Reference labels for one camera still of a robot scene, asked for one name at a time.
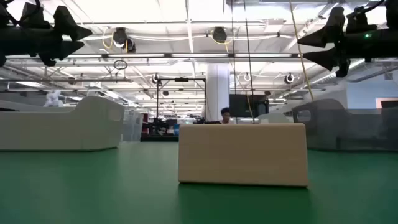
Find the person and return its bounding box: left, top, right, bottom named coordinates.
left=220, top=107, right=233, bottom=124

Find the framed wall screen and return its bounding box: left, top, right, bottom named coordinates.
left=375, top=97, right=398, bottom=109

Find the black metal frame rig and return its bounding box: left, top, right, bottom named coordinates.
left=156, top=77, right=207, bottom=125

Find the long ceiling light strip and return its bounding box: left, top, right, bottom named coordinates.
left=6, top=52, right=301, bottom=60

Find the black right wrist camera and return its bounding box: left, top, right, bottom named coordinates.
left=345, top=6, right=369, bottom=34

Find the black monitor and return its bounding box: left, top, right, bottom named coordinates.
left=229, top=93, right=270, bottom=118

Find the white robot figure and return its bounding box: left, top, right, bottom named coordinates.
left=43, top=89, right=65, bottom=108

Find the black table frame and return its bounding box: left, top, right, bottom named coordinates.
left=140, top=136, right=180, bottom=143

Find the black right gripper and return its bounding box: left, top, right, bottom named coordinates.
left=297, top=6, right=398, bottom=78

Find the green table mat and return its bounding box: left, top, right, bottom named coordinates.
left=0, top=141, right=398, bottom=224

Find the yellow hanging cable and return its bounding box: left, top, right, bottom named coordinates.
left=288, top=0, right=315, bottom=102

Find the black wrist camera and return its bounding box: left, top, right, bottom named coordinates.
left=19, top=1, right=52, bottom=30
left=345, top=6, right=369, bottom=34

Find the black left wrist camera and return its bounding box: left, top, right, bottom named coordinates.
left=19, top=1, right=52, bottom=30

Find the clear plastic bin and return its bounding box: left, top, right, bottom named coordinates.
left=122, top=110, right=144, bottom=144

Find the natural wood rectangular block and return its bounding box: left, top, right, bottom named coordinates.
left=178, top=123, right=309, bottom=187

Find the red cabinet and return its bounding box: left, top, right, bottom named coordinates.
left=141, top=113, right=150, bottom=136

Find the thin black hanging cable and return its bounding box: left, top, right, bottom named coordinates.
left=230, top=0, right=237, bottom=95

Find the dark grey translucent bin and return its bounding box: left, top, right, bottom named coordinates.
left=292, top=98, right=398, bottom=152

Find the silver ventilation duct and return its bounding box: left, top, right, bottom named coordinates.
left=313, top=58, right=368, bottom=86

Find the white pillar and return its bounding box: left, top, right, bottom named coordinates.
left=206, top=63, right=231, bottom=123

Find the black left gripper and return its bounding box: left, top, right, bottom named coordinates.
left=0, top=5, right=93, bottom=68

